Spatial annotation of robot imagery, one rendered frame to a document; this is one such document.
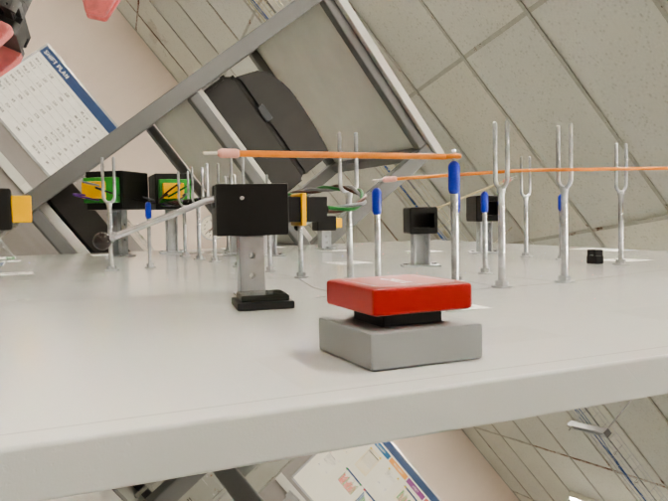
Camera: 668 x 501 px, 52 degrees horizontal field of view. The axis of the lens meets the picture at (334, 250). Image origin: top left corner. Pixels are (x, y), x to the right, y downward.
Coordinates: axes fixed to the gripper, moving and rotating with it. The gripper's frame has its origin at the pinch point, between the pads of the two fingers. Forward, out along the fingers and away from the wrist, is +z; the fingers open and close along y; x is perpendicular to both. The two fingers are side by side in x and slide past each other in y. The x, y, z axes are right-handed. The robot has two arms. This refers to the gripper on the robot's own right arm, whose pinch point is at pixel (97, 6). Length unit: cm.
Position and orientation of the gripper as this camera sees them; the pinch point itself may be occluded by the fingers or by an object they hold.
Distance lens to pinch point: 57.0
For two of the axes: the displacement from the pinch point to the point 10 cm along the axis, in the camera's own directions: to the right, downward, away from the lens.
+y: -2.4, -0.5, 9.7
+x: -9.6, -1.4, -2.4
